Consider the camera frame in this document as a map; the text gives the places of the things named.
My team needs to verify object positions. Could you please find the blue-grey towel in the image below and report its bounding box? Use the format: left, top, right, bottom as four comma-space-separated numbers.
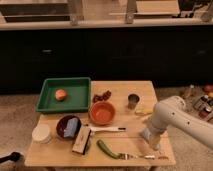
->
140, 128, 150, 140

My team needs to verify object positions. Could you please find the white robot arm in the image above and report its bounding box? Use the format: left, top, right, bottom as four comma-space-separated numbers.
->
140, 96, 213, 150

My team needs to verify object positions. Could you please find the metal cup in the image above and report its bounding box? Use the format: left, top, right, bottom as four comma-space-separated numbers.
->
128, 94, 140, 109

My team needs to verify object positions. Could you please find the yellow banana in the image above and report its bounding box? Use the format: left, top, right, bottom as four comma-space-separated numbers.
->
135, 108, 153, 116

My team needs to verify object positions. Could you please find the metal fork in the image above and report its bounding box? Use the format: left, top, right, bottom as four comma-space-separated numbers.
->
118, 153, 155, 160

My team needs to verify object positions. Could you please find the wooden table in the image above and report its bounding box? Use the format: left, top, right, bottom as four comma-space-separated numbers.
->
25, 81, 176, 168

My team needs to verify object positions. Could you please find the green cucumber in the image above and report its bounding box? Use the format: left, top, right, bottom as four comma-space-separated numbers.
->
96, 140, 119, 159

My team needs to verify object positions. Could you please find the orange bowl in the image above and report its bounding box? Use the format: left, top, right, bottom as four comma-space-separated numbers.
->
89, 101, 116, 125

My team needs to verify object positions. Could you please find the dark grapes bunch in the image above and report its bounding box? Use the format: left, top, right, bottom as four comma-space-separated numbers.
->
92, 91, 111, 103

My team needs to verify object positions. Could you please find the wooden block brush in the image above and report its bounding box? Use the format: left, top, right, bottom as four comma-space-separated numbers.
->
72, 126, 91, 154

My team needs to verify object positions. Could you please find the blue sponge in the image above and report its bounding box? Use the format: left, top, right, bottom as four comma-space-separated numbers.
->
64, 118, 78, 138

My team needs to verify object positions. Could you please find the green plastic tray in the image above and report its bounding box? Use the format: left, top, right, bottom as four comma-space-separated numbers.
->
36, 77, 91, 113

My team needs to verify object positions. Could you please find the dark maroon bowl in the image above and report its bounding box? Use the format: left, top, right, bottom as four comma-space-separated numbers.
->
56, 115, 81, 139

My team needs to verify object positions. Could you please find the peach fruit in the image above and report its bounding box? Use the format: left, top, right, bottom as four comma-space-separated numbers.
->
55, 89, 67, 101

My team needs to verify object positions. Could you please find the white round container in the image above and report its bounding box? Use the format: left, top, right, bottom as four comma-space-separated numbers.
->
32, 124, 52, 143

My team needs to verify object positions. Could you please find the black object on floor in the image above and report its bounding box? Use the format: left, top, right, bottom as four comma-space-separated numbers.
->
0, 152, 21, 164

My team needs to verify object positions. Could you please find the white handled knife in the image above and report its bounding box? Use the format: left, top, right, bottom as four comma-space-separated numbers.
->
84, 124, 126, 132

